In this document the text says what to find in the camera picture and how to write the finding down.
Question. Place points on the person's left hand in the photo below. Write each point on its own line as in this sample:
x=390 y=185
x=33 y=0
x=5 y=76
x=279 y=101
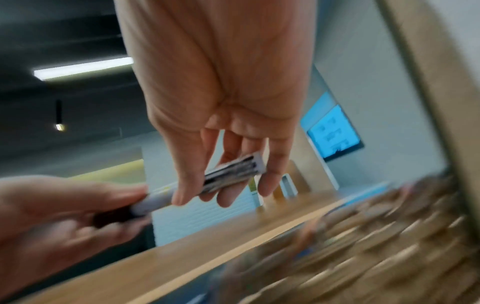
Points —
x=45 y=222

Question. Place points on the person's right hand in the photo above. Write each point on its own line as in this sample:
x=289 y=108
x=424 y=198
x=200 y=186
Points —
x=225 y=59

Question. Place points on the black and white markers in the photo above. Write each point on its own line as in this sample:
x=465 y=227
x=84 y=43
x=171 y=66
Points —
x=150 y=203

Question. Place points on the woven wicker basket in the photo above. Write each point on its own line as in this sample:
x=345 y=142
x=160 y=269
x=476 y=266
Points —
x=356 y=243

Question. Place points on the small ceiling spotlight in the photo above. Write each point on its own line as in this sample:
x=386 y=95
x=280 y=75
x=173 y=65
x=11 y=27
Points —
x=59 y=127

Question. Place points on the window with building view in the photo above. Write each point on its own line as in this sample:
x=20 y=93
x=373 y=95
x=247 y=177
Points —
x=333 y=130

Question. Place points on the brown wooden chair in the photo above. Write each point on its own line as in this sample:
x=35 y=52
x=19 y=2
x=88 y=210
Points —
x=298 y=178

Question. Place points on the linear ceiling light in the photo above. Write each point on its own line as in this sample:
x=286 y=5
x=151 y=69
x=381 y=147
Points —
x=82 y=68

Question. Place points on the wooden table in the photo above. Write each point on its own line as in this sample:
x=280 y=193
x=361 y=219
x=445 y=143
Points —
x=187 y=258

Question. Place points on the green foliage wall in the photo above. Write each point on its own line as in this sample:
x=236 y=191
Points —
x=253 y=185

